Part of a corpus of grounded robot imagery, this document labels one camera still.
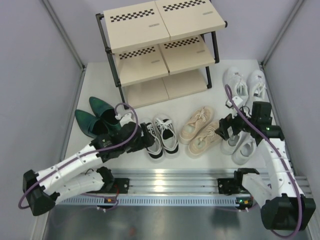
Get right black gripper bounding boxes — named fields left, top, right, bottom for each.
left=215, top=105, right=257, bottom=141

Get black white sneaker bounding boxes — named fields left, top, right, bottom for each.
left=154, top=114, right=179, bottom=158
left=140, top=122, right=165, bottom=160

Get beige lace sneaker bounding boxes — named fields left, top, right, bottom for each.
left=187, top=120, right=222, bottom=158
left=179, top=106, right=215, bottom=145

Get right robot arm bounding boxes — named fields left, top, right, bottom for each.
left=215, top=101, right=316, bottom=231

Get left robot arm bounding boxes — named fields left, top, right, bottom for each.
left=22, top=119, right=155, bottom=216

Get green pointed shoe right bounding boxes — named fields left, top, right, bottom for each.
left=89, top=96, right=121, bottom=131

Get green pointed shoe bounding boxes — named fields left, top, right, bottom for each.
left=89, top=96, right=121, bottom=131
left=74, top=109, right=108, bottom=138

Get green pointed shoe left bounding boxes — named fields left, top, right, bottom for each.
left=74, top=109, right=108, bottom=138

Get beige three-tier shoe shelf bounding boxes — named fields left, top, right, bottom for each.
left=95, top=0, right=228, bottom=108

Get white sneaker front left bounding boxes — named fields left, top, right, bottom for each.
left=220, top=131, right=246, bottom=155

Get white sneaker front right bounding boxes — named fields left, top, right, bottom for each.
left=231, top=136, right=257, bottom=166

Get white sneaker back left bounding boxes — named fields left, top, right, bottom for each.
left=222, top=66, right=249, bottom=103

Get white sneaker back right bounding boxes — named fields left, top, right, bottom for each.
left=247, top=69, right=266, bottom=102

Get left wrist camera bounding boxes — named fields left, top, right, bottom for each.
left=115, top=112, right=135, bottom=127

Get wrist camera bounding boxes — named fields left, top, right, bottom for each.
left=225, top=96, right=244, bottom=109
left=115, top=112, right=135, bottom=127

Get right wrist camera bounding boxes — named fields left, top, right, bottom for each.
left=225, top=96, right=244, bottom=109

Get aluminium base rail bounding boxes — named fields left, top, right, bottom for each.
left=43, top=167, right=313, bottom=198

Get slotted cable duct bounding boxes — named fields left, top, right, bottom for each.
left=59, top=195, right=254, bottom=208

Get right aluminium corner post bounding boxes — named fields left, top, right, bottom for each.
left=259, top=0, right=305, bottom=70

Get aluminium corner post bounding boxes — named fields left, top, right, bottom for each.
left=259, top=0, right=305, bottom=70
left=39, top=0, right=87, bottom=72

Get left aluminium corner post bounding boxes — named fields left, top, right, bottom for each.
left=39, top=0, right=87, bottom=72

